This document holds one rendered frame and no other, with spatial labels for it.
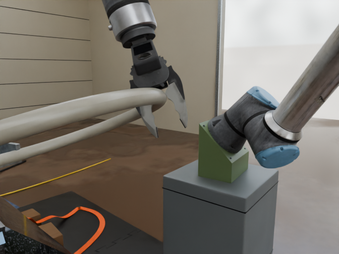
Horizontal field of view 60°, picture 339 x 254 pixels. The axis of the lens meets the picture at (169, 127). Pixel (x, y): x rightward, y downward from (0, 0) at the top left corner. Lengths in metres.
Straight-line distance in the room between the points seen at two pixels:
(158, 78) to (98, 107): 0.20
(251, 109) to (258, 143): 0.15
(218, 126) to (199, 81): 4.59
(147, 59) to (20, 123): 0.23
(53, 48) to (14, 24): 0.94
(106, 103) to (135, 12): 0.24
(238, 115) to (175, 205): 0.49
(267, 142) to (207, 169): 0.33
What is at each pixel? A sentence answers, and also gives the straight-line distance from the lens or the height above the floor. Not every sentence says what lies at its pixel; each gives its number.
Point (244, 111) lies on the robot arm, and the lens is 1.21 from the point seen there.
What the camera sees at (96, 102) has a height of 1.28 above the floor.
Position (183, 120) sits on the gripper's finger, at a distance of 0.58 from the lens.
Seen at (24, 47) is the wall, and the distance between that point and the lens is 7.10.
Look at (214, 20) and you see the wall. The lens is 5.75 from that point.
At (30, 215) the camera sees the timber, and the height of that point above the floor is 0.13.
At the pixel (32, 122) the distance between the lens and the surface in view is 0.40.
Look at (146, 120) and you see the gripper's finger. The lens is 0.58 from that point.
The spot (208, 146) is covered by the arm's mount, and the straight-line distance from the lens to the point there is 1.28.
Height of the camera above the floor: 1.33
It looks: 11 degrees down
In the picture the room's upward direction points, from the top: straight up
